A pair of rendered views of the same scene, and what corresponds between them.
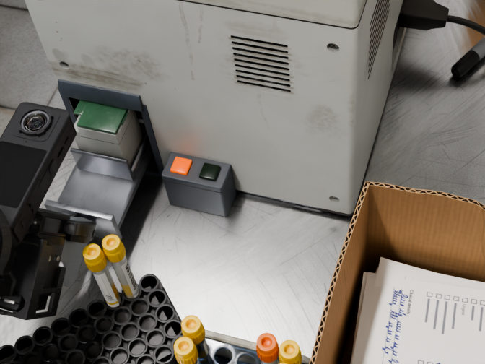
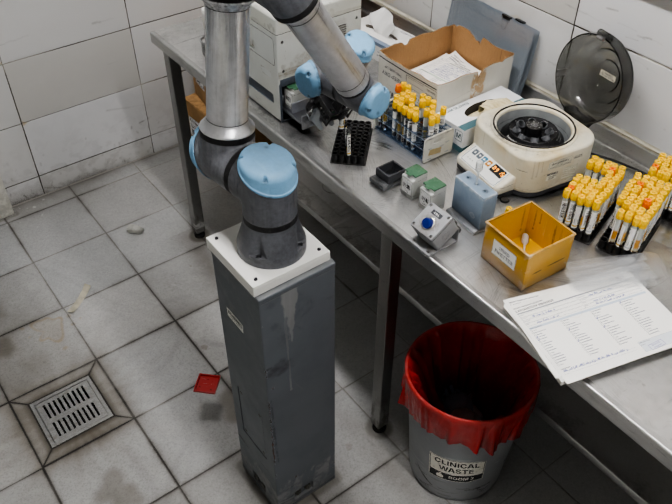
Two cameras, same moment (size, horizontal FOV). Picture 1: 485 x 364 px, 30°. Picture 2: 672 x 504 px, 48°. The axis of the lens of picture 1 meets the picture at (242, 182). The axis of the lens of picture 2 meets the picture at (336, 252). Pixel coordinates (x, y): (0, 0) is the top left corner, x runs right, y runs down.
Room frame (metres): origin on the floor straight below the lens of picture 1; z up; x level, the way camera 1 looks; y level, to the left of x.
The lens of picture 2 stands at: (-0.41, 1.63, 1.99)
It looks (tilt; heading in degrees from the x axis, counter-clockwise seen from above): 42 degrees down; 298
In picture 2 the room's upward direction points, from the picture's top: straight up
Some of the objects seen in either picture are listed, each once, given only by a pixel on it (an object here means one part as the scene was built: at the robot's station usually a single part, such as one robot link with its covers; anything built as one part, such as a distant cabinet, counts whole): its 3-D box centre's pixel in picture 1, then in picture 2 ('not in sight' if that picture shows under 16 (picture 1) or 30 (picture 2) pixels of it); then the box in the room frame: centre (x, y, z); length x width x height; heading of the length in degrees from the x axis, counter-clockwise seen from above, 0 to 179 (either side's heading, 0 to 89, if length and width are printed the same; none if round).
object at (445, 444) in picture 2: not in sight; (462, 414); (-0.13, 0.34, 0.22); 0.38 x 0.37 x 0.44; 155
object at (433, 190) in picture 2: not in sight; (432, 195); (0.04, 0.29, 0.91); 0.05 x 0.04 x 0.07; 65
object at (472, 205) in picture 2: not in sight; (473, 201); (-0.05, 0.29, 0.92); 0.10 x 0.07 x 0.10; 150
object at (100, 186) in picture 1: (122, 131); (291, 101); (0.54, 0.11, 0.92); 0.21 x 0.07 x 0.05; 155
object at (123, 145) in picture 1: (108, 134); (295, 96); (0.52, 0.12, 0.95); 0.05 x 0.04 x 0.06; 65
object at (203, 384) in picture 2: not in sight; (207, 383); (0.62, 0.54, 0.13); 0.07 x 0.07 x 0.01; 20
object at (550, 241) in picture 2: not in sight; (526, 245); (-0.21, 0.38, 0.93); 0.13 x 0.13 x 0.10; 61
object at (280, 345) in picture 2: not in sight; (281, 380); (0.29, 0.62, 0.44); 0.20 x 0.20 x 0.87; 65
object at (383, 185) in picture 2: not in sight; (390, 174); (0.17, 0.25, 0.89); 0.09 x 0.05 x 0.04; 65
